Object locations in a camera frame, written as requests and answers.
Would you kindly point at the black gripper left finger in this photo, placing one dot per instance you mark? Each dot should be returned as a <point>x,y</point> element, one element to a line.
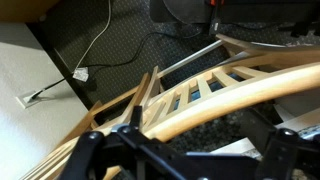
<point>83,150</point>

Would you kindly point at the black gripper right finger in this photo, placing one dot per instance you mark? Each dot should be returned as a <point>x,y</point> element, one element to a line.
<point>286,153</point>

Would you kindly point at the white plug tag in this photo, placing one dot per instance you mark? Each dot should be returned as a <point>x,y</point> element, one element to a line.
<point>80,74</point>

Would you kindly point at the large light wooden chair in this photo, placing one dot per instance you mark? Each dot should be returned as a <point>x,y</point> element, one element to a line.
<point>233,96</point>

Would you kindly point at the small light wooden chair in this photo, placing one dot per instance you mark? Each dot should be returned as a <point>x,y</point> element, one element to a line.
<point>266,50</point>

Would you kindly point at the silver metal rod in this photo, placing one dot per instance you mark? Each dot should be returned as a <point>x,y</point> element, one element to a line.
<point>190,58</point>

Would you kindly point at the black equipment base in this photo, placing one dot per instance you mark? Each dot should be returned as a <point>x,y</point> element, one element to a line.
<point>260,10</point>

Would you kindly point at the brown wooden panel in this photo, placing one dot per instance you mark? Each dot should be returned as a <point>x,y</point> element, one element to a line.
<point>23,8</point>

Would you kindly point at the white floor-level wall outlet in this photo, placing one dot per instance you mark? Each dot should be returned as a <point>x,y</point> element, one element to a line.
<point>25,100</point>

